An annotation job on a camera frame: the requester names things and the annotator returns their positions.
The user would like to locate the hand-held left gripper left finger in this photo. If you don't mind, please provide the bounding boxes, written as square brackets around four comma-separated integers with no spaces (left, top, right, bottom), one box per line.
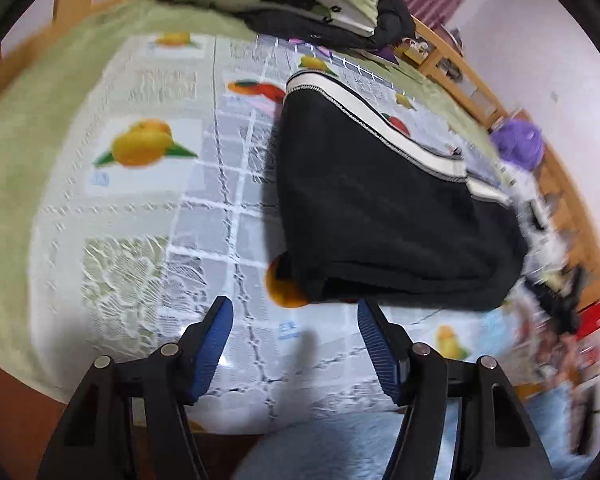
[36,295,235,480]

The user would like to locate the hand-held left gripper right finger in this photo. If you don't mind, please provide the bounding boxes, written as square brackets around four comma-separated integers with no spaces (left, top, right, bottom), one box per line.
[356,299,554,480]

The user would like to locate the black pants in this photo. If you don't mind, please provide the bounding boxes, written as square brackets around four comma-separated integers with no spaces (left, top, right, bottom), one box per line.
[261,71,530,311]

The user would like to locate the light blue fleece cloth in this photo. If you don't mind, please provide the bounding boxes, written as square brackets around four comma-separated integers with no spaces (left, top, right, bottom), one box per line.
[230,385,596,480]

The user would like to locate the fruit print plastic tablecloth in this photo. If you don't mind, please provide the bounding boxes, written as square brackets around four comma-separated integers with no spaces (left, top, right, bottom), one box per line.
[27,32,526,436]

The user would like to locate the white flower print pillow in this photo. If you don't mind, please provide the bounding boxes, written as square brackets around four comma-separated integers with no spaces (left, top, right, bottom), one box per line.
[500,160,548,241]

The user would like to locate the purple plush toy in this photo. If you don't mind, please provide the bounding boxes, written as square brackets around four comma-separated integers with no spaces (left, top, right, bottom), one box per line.
[490,119,546,171]

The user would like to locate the green bed blanket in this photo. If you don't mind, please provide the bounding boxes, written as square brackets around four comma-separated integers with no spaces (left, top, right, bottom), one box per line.
[0,0,506,401]

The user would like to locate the cardboard box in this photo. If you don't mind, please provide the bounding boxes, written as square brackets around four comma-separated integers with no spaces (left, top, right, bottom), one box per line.
[400,37,432,65]

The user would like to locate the black jacket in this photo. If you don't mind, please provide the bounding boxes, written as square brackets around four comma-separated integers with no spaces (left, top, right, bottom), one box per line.
[242,0,418,53]

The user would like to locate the wooden bed frame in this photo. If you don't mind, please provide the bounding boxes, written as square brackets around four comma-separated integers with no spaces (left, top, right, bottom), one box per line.
[0,0,600,480]

